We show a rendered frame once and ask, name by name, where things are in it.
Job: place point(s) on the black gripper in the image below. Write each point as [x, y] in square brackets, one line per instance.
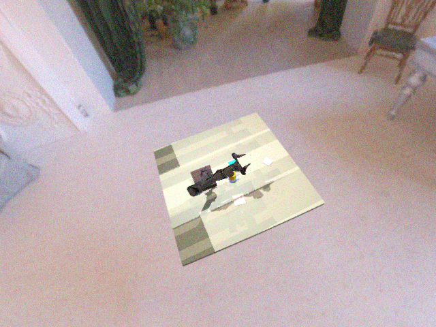
[235, 156]

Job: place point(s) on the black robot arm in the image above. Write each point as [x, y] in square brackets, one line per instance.
[220, 174]

